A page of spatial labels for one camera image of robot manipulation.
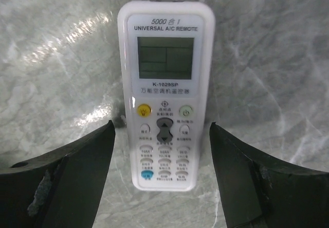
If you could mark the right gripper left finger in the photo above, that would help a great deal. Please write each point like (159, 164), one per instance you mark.
(61, 188)

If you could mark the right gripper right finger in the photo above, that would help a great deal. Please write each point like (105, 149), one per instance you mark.
(259, 190)

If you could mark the white universal AC remote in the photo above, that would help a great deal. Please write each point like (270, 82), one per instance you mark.
(165, 54)

